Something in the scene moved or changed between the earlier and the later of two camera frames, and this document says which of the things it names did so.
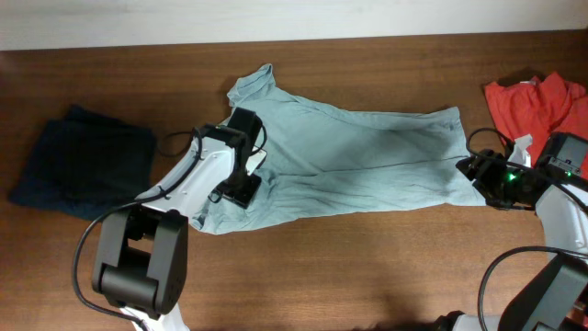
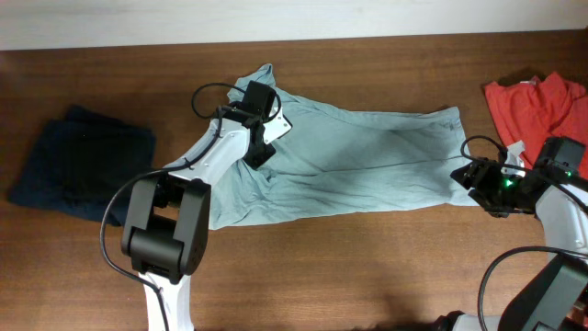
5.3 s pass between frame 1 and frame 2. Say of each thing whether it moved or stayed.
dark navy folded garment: stayed
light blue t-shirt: stayed
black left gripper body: moved
